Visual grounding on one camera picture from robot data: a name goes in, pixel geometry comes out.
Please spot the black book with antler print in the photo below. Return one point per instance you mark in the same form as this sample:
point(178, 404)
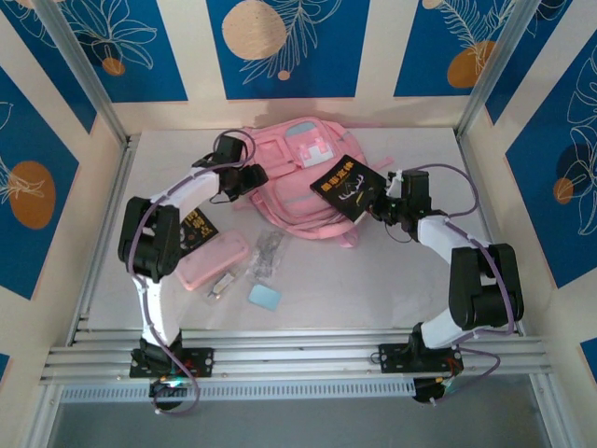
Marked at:
point(347, 189)

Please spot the pink student backpack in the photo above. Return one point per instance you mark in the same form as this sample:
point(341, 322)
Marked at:
point(298, 205)

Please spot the black book with yellow print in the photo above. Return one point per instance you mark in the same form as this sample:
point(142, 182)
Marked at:
point(198, 231)

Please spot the clear plastic stationery bag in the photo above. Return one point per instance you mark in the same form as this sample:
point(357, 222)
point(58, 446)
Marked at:
point(267, 254)

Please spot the pink translucent pencil case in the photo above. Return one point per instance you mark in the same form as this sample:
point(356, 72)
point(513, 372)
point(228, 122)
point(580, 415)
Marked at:
point(212, 259)

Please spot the light blue eraser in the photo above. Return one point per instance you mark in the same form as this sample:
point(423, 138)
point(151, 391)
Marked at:
point(264, 297)

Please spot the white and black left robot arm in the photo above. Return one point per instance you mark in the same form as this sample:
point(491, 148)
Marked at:
point(149, 238)

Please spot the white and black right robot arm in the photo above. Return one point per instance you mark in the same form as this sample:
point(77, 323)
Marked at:
point(485, 280)

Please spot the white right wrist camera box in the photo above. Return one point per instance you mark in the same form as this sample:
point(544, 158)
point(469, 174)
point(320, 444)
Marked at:
point(394, 183)

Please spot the aluminium right side rail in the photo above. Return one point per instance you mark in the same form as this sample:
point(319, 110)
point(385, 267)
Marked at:
point(466, 156)

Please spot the aluminium rail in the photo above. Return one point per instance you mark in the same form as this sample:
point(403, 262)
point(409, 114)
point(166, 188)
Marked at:
point(120, 186)
point(466, 156)

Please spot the aluminium left side rail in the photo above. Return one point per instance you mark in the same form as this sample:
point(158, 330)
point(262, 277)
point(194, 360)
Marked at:
point(120, 186)

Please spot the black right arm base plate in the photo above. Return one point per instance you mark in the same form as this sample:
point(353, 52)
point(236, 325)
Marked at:
point(394, 357)

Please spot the aluminium right corner post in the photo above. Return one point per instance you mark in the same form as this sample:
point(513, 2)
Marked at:
point(498, 70)

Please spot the aluminium corner post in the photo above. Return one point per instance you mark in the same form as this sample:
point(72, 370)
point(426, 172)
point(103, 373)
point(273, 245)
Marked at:
point(85, 70)
point(498, 70)

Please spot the aluminium front frame rails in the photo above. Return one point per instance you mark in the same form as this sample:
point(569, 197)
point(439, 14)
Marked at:
point(298, 359)

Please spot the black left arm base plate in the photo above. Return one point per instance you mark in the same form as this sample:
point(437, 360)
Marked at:
point(200, 361)

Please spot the aluminium left corner post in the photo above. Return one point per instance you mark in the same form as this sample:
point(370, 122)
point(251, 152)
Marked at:
point(85, 70)

